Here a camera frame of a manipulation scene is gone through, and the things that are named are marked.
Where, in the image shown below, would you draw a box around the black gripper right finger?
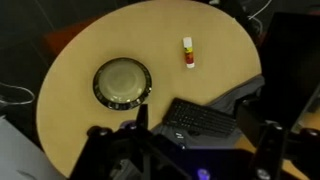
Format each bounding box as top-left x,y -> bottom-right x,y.
248,123 -> 288,180

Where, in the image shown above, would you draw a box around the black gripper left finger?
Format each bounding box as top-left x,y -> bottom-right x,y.
69,126 -> 124,180

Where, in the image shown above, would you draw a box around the white glue stick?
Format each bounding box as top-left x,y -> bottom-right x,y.
183,37 -> 195,68

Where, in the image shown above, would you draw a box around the dark rimmed ceramic bowl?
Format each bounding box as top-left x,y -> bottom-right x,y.
93,57 -> 152,111

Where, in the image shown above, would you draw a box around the black computer keyboard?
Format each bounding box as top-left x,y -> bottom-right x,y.
163,98 -> 237,138

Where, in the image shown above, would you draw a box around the black computer monitor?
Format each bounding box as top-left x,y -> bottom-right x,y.
237,11 -> 320,134

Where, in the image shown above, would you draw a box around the white cable loop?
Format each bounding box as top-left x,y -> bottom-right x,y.
0,81 -> 36,107

